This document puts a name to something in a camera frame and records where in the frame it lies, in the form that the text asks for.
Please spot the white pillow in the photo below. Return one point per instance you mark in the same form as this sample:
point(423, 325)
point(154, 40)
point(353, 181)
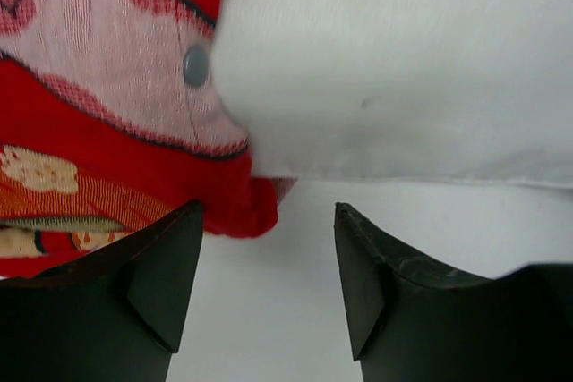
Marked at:
point(471, 91)

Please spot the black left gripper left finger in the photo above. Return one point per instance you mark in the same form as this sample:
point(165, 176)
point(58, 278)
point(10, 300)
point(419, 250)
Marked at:
point(116, 314)

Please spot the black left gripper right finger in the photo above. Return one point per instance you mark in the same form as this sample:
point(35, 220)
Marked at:
point(411, 317)

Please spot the red patterned pillowcase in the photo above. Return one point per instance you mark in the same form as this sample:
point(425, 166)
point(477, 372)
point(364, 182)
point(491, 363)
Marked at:
point(110, 119)

